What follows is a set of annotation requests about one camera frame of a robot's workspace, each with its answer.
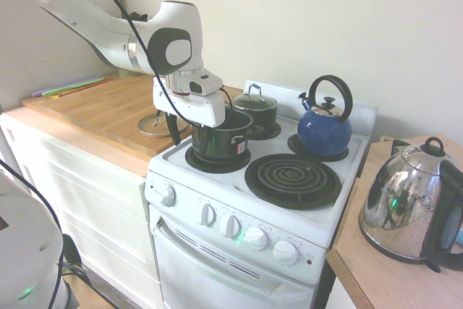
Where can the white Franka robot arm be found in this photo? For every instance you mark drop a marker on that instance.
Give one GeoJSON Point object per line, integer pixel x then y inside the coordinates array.
{"type": "Point", "coordinates": [108, 34]}

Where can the colourful cutting mats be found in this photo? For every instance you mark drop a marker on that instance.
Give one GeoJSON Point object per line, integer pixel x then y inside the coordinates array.
{"type": "Point", "coordinates": [65, 86]}

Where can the white kitchen cabinet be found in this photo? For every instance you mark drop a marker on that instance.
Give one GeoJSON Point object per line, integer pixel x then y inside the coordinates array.
{"type": "Point", "coordinates": [90, 197]}

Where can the small black coil burner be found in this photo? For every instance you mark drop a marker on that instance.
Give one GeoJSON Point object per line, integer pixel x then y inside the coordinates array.
{"type": "Point", "coordinates": [217, 168]}
{"type": "Point", "coordinates": [294, 150]}
{"type": "Point", "coordinates": [272, 134]}

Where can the small black saucepan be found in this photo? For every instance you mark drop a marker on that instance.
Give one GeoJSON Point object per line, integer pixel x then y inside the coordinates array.
{"type": "Point", "coordinates": [262, 117]}

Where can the large black coil burner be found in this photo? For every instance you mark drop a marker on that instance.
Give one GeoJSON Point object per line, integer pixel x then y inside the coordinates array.
{"type": "Point", "coordinates": [293, 180]}

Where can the green knife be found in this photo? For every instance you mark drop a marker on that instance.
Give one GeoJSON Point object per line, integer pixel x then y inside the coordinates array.
{"type": "Point", "coordinates": [68, 89]}

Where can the white stove knob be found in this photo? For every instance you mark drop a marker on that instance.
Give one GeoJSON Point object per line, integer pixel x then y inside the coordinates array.
{"type": "Point", "coordinates": [230, 225]}
{"type": "Point", "coordinates": [285, 251]}
{"type": "Point", "coordinates": [207, 213]}
{"type": "Point", "coordinates": [255, 238]}
{"type": "Point", "coordinates": [167, 195]}

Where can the black triangular holder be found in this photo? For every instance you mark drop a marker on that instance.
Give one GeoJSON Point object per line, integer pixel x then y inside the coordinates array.
{"type": "Point", "coordinates": [398, 145]}

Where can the black kitchen utensil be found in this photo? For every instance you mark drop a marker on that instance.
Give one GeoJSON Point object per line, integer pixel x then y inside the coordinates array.
{"type": "Point", "coordinates": [133, 16]}
{"type": "Point", "coordinates": [143, 18]}

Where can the light blue object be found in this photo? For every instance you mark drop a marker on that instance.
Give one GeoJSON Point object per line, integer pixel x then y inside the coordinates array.
{"type": "Point", "coordinates": [460, 236]}

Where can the blue stovetop kettle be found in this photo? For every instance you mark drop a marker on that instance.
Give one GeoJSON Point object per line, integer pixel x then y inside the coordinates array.
{"type": "Point", "coordinates": [322, 135]}

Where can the orange knife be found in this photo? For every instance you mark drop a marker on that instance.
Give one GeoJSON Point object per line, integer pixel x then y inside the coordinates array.
{"type": "Point", "coordinates": [90, 86]}

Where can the round glass pot lid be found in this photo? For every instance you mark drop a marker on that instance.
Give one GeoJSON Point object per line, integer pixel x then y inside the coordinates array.
{"type": "Point", "coordinates": [152, 130]}

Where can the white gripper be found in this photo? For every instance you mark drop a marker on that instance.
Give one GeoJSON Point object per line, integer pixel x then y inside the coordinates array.
{"type": "Point", "coordinates": [202, 108]}

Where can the black open cooking pot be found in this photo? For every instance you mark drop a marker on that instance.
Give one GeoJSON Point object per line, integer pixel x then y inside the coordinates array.
{"type": "Point", "coordinates": [217, 142]}

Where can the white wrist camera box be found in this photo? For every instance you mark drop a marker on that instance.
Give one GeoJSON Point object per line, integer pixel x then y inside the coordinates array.
{"type": "Point", "coordinates": [208, 83]}

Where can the stainless steel electric kettle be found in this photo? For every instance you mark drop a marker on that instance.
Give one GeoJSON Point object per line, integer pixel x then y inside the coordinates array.
{"type": "Point", "coordinates": [398, 193]}

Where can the white electric stove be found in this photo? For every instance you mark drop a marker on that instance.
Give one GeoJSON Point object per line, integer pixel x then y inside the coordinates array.
{"type": "Point", "coordinates": [217, 184]}

